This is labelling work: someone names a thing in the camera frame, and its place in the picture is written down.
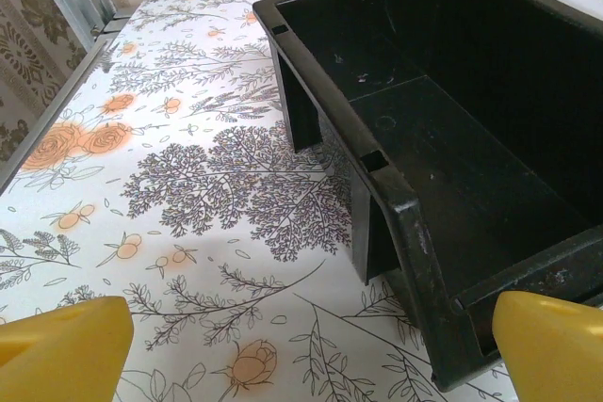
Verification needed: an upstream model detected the floral table cover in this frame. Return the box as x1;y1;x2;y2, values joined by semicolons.
0;0;514;402

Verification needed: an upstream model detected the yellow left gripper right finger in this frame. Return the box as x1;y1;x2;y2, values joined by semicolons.
491;290;603;402

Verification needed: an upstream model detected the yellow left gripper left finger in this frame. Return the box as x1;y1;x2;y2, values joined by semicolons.
0;295;135;402

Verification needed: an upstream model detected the black plastic bin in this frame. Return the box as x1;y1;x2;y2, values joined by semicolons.
252;0;603;394

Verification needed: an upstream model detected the aluminium side rail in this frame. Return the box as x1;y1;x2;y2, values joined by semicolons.
0;20;124;196

